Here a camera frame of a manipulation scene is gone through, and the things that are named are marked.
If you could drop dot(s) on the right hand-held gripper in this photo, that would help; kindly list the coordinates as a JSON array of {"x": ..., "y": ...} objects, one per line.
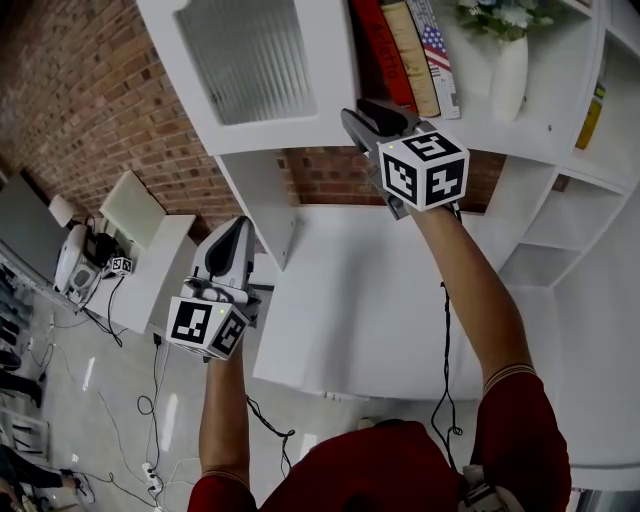
[{"x": 425, "y": 170}]

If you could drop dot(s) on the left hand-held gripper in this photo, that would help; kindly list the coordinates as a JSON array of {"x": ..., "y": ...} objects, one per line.
[{"x": 192, "y": 322}]

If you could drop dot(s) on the person's right forearm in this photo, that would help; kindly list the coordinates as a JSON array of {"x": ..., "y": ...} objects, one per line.
[{"x": 475, "y": 300}]

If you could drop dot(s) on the person's left forearm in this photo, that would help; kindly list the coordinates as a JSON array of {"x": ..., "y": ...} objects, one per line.
[{"x": 225, "y": 415}]

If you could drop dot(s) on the white desk with hutch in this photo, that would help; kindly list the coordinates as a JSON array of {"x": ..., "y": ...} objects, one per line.
[{"x": 360, "y": 300}]

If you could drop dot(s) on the red book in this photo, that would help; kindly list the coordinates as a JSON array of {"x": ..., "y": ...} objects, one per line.
[{"x": 385, "y": 55}]

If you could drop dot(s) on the beige book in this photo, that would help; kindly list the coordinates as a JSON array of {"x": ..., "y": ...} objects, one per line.
[{"x": 412, "y": 60}]

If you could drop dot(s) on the flag pattern book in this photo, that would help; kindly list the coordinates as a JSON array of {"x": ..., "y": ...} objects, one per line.
[{"x": 440, "y": 65}]

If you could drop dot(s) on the white flat board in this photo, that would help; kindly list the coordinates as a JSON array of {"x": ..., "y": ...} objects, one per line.
[{"x": 132, "y": 210}]

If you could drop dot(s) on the white vase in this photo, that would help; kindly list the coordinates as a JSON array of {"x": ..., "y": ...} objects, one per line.
[{"x": 509, "y": 80}]

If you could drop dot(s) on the white spare hand-held gripper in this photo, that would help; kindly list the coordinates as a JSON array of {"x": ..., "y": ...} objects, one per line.
[{"x": 70, "y": 260}]

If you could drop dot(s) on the white flower bunch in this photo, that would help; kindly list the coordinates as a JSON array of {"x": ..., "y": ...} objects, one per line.
[{"x": 505, "y": 17}]

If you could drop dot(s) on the small beige box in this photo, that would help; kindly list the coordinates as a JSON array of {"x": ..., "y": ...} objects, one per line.
[{"x": 61, "y": 210}]

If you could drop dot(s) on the yellow book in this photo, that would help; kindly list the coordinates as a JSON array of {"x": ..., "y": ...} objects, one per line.
[{"x": 589, "y": 120}]

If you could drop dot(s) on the person's white shoe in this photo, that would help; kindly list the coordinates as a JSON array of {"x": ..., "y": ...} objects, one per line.
[{"x": 366, "y": 422}]

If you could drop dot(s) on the white shelf rack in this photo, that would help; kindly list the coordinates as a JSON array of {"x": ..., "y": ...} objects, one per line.
[{"x": 20, "y": 360}]

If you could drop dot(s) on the white power strip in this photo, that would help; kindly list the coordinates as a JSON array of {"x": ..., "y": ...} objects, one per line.
[{"x": 151, "y": 477}]

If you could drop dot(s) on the person's red shirt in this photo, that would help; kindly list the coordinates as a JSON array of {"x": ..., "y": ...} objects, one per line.
[{"x": 360, "y": 475}]

